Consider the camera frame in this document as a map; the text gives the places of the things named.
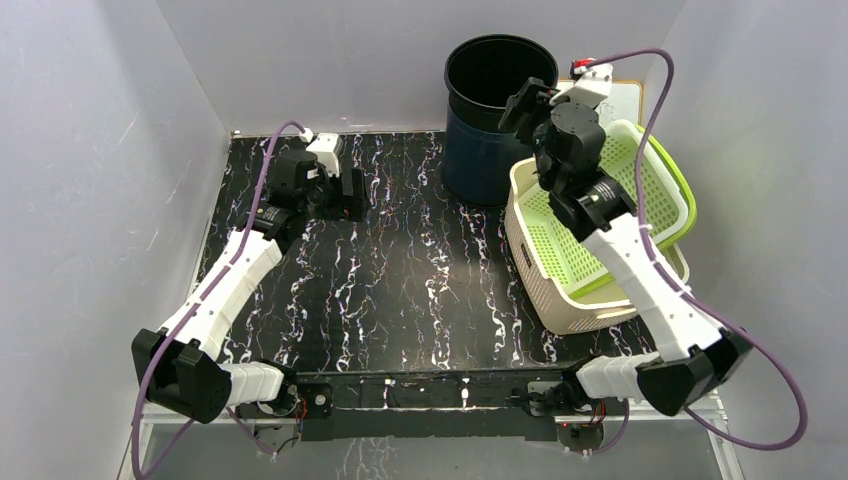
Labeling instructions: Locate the aluminium frame rail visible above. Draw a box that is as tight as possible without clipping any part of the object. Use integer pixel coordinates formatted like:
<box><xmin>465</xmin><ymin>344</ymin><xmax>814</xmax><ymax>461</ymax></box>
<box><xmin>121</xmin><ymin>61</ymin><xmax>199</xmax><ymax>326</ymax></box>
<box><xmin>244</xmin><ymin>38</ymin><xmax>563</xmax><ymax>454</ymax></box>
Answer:
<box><xmin>138</xmin><ymin>395</ymin><xmax>742</xmax><ymax>479</ymax></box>

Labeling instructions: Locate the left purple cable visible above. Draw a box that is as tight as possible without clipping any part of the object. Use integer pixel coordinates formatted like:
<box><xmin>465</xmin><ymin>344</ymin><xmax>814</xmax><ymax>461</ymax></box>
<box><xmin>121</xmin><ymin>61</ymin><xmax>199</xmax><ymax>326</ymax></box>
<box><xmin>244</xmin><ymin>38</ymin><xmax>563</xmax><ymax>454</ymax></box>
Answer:
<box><xmin>130</xmin><ymin>119</ymin><xmax>307</xmax><ymax>480</ymax></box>

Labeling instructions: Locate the green perforated plastic basket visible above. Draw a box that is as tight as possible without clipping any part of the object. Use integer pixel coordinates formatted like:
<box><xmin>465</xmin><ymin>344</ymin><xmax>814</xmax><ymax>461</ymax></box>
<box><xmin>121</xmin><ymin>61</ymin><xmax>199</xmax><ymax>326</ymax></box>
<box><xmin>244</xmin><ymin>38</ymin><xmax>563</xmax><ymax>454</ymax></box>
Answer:
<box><xmin>546</xmin><ymin>120</ymin><xmax>674</xmax><ymax>279</ymax></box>

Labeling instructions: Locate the small whiteboard with writing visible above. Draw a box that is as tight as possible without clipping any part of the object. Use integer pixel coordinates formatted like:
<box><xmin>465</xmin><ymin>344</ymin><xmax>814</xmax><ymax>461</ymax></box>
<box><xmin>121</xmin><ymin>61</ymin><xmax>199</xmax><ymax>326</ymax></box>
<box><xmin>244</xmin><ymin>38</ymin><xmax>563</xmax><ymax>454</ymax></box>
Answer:
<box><xmin>557</xmin><ymin>80</ymin><xmax>642</xmax><ymax>129</ymax></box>

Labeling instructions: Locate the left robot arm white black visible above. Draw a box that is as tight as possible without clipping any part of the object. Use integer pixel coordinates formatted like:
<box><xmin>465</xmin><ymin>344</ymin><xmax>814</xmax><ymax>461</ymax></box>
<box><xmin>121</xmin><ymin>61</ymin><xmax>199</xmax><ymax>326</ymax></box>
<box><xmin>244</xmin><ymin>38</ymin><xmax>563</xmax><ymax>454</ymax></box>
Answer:
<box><xmin>131</xmin><ymin>150</ymin><xmax>370</xmax><ymax>424</ymax></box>

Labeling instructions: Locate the large black plastic bucket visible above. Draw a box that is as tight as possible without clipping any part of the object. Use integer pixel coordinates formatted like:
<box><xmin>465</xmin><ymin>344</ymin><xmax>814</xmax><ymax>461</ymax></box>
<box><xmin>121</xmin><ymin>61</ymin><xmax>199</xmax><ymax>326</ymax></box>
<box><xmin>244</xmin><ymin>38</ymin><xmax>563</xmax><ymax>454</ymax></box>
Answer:
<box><xmin>444</xmin><ymin>34</ymin><xmax>559</xmax><ymax>132</ymax></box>

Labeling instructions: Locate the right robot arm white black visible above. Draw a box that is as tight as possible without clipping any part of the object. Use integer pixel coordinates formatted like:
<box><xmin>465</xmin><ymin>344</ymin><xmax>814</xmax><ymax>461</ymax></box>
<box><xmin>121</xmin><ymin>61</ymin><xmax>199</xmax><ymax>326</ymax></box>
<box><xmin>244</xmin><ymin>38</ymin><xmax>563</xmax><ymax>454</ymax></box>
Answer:
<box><xmin>499</xmin><ymin>77</ymin><xmax>752</xmax><ymax>416</ymax></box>

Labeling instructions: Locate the dark blue cylindrical bin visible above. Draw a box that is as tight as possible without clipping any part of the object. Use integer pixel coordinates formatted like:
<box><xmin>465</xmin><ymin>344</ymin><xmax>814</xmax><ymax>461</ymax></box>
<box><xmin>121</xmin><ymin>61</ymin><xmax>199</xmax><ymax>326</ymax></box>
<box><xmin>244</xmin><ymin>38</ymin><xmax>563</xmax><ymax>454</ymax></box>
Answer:
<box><xmin>441</xmin><ymin>106</ymin><xmax>532</xmax><ymax>208</ymax></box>

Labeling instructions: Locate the beige perforated plastic basket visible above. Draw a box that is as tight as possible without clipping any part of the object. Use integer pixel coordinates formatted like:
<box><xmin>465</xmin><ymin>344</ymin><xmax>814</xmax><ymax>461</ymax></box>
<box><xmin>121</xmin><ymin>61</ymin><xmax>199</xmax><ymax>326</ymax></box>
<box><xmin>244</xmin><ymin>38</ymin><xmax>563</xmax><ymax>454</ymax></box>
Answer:
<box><xmin>504</xmin><ymin>157</ymin><xmax>696</xmax><ymax>335</ymax></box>

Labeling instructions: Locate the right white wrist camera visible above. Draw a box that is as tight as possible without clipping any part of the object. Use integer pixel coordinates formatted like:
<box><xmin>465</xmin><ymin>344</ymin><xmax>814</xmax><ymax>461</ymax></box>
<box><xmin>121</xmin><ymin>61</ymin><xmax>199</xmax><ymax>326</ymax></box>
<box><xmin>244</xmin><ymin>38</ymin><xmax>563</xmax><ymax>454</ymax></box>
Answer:
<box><xmin>549</xmin><ymin>58</ymin><xmax>613</xmax><ymax>109</ymax></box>

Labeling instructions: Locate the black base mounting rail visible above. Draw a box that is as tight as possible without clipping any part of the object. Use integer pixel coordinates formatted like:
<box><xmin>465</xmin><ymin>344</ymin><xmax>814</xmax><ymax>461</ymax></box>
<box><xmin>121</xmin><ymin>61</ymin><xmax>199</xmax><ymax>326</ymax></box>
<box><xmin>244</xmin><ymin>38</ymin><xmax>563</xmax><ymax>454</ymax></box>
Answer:
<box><xmin>235</xmin><ymin>367</ymin><xmax>612</xmax><ymax>448</ymax></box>

